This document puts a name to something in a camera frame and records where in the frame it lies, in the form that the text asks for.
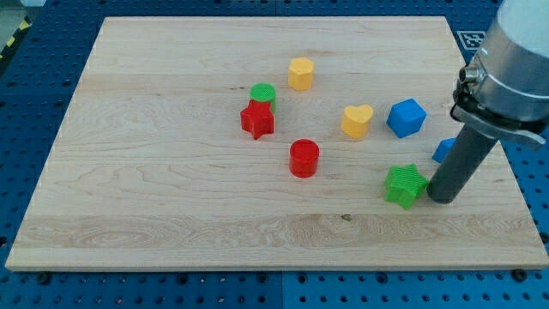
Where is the red cylinder block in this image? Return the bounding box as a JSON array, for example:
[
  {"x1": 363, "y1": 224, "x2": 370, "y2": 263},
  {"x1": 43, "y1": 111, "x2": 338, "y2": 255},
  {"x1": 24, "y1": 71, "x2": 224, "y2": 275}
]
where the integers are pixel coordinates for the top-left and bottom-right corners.
[{"x1": 289, "y1": 139, "x2": 320, "y2": 178}]

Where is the small blue block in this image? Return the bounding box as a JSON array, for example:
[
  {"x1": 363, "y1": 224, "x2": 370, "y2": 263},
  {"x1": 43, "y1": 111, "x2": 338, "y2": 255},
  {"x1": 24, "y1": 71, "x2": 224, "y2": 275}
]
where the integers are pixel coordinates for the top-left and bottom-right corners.
[{"x1": 432, "y1": 137, "x2": 456, "y2": 164}]

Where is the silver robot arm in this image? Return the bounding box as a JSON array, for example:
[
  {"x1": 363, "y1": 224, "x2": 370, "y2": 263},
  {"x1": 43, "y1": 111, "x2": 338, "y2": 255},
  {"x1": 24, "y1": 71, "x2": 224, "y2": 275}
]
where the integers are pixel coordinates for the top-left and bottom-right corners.
[{"x1": 426, "y1": 0, "x2": 548, "y2": 203}]

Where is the green star block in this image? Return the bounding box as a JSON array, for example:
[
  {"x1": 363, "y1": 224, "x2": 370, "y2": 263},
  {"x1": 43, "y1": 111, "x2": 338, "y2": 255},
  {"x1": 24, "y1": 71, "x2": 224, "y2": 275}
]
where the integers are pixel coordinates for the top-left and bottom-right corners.
[{"x1": 384, "y1": 164, "x2": 429, "y2": 209}]

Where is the wooden board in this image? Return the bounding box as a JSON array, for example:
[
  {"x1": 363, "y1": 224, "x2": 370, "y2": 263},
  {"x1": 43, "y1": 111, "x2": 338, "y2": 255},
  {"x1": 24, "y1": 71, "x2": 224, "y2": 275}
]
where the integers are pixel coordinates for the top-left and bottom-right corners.
[{"x1": 6, "y1": 16, "x2": 548, "y2": 272}]

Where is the yellow hexagon block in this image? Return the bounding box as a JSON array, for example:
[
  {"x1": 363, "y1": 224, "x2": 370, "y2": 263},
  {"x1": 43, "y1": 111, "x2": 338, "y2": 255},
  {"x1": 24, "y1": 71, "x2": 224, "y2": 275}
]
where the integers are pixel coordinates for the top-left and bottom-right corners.
[{"x1": 288, "y1": 58, "x2": 315, "y2": 91}]

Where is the fiducial marker tag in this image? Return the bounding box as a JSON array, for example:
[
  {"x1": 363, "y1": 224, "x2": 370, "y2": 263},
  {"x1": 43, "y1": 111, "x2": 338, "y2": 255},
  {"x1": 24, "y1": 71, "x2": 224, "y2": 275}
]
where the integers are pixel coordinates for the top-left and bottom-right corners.
[{"x1": 457, "y1": 30, "x2": 486, "y2": 52}]

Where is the blue cube block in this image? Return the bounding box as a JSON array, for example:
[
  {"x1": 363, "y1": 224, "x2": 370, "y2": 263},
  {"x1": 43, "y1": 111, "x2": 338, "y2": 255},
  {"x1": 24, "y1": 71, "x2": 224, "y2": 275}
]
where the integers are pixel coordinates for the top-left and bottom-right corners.
[{"x1": 386, "y1": 99, "x2": 427, "y2": 138}]

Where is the green cylinder block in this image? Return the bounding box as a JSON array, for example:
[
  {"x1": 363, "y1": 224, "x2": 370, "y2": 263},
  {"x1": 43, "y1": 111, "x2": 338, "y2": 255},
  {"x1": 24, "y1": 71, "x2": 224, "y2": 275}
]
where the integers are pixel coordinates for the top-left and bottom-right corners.
[{"x1": 250, "y1": 82, "x2": 276, "y2": 113}]

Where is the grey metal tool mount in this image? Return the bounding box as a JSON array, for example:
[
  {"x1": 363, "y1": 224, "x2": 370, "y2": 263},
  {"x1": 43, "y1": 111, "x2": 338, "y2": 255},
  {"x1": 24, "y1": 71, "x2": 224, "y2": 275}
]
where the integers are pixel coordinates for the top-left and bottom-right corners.
[{"x1": 450, "y1": 65, "x2": 546, "y2": 151}]

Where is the red star block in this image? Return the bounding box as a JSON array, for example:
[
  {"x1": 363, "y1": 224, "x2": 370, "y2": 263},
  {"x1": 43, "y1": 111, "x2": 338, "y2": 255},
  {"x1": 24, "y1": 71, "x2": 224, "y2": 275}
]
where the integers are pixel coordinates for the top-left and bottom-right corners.
[{"x1": 240, "y1": 99, "x2": 275, "y2": 140}]

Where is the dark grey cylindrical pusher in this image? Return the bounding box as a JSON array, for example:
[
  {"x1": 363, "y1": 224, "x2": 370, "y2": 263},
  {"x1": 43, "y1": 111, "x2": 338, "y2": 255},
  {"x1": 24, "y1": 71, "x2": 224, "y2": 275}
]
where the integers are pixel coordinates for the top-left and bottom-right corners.
[{"x1": 426, "y1": 124, "x2": 498, "y2": 203}]

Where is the yellow heart block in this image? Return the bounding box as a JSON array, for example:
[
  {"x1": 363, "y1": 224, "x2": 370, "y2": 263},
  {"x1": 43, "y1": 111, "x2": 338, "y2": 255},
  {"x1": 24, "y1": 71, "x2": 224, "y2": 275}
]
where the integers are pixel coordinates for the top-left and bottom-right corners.
[{"x1": 341, "y1": 105, "x2": 374, "y2": 139}]

